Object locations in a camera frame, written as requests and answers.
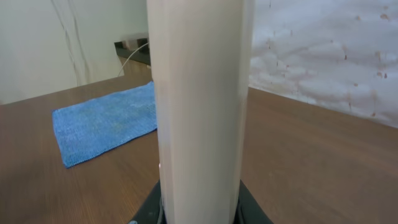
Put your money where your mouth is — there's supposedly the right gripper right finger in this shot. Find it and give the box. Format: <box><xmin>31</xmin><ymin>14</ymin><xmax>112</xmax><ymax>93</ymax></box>
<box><xmin>233</xmin><ymin>179</ymin><xmax>275</xmax><ymax>224</ymax></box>

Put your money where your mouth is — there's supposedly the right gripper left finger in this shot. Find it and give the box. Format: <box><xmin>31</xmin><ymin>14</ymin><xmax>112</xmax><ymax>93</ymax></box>
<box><xmin>127</xmin><ymin>180</ymin><xmax>166</xmax><ymax>224</ymax></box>

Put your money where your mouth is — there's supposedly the white pipette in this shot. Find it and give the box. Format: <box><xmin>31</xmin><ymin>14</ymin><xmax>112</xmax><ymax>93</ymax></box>
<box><xmin>146</xmin><ymin>0</ymin><xmax>256</xmax><ymax>224</ymax></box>

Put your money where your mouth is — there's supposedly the blue cloth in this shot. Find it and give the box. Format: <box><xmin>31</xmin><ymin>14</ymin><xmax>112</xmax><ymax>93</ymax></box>
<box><xmin>52</xmin><ymin>81</ymin><xmax>158</xmax><ymax>169</ymax></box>

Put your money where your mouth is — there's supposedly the white cable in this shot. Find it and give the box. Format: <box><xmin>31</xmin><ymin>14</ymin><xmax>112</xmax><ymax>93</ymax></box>
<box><xmin>117</xmin><ymin>41</ymin><xmax>150</xmax><ymax>77</ymax></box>

